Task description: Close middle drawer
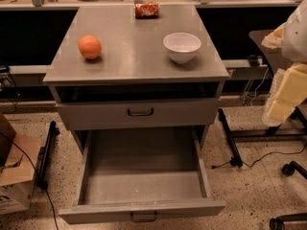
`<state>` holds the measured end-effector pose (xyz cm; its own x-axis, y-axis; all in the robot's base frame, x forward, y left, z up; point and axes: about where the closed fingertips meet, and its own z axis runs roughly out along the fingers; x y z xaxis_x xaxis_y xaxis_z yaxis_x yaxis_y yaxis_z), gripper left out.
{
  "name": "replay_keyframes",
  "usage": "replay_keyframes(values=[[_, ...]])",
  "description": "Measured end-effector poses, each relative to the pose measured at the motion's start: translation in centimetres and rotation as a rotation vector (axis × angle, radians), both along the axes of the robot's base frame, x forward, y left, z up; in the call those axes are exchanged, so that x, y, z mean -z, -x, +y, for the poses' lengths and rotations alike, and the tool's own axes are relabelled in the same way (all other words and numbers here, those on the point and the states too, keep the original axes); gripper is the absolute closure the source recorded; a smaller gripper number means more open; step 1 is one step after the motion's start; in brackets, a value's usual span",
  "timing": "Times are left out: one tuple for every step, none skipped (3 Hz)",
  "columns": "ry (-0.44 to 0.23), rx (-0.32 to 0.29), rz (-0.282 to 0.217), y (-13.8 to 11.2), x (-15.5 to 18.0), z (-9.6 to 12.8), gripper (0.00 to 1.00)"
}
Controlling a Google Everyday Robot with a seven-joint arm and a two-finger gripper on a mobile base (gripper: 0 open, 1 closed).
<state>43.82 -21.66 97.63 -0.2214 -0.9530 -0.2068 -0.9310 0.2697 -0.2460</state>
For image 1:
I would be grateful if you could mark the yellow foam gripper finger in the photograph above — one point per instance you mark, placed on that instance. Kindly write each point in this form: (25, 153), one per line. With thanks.
(289, 87)

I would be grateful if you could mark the grey drawer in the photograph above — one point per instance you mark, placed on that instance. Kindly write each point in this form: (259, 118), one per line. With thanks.
(141, 175)
(136, 114)

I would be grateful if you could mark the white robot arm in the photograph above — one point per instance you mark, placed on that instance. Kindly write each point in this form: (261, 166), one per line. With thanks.
(299, 16)

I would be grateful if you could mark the grey drawer cabinet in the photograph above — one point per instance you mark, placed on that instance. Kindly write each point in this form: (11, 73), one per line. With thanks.
(133, 64)

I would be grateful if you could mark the grey top drawer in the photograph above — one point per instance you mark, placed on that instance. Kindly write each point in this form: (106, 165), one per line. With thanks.
(136, 114)

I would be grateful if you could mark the dark side table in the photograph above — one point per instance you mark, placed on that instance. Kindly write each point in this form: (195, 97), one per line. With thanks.
(275, 60)

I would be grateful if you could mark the black power adapter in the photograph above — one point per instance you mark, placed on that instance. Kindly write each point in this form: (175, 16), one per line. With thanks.
(255, 60)

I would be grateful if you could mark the white bowl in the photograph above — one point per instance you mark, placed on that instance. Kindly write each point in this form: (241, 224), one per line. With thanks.
(181, 47)

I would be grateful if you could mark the red snack bag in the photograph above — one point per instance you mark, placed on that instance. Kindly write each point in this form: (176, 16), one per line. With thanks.
(146, 10)

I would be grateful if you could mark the orange fruit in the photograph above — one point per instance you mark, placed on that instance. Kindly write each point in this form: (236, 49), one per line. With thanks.
(89, 47)

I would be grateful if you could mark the black stand leg left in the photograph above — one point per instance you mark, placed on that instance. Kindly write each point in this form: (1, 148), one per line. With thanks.
(44, 155)

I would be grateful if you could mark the cardboard box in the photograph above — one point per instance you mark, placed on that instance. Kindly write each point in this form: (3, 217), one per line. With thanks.
(18, 154)

